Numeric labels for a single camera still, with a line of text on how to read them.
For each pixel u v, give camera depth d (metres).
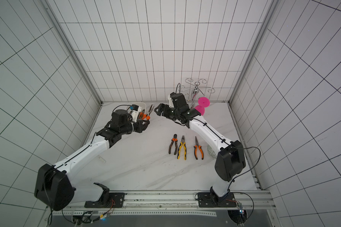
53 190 0.40
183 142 0.95
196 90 0.88
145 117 0.81
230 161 0.44
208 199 0.66
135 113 0.72
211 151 0.90
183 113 0.61
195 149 0.92
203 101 0.85
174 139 0.95
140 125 0.69
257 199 0.77
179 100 0.61
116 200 0.72
